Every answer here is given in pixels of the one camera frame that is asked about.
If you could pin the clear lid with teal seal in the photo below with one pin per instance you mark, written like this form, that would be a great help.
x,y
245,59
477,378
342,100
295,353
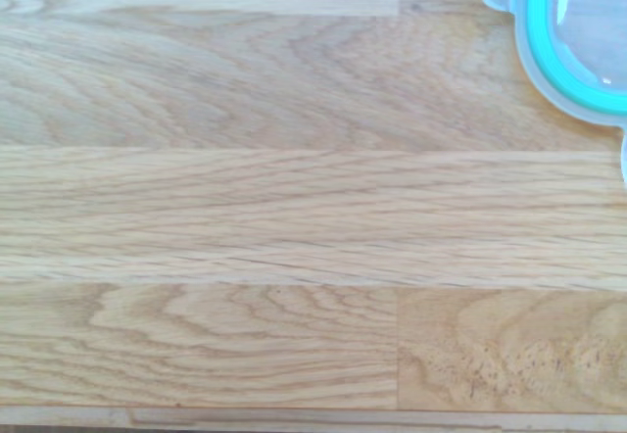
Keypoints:
x,y
536,21

